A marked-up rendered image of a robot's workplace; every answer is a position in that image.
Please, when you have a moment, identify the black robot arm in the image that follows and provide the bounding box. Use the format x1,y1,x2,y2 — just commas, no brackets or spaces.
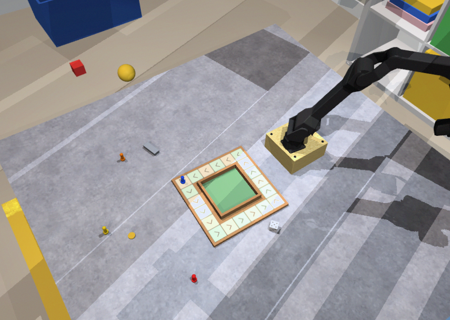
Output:
281,47,450,154

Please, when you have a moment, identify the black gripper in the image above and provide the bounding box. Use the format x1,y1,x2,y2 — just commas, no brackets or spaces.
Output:
434,118,450,137

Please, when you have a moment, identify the grey die with black pips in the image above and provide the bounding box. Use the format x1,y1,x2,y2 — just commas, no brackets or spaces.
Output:
269,220,279,233

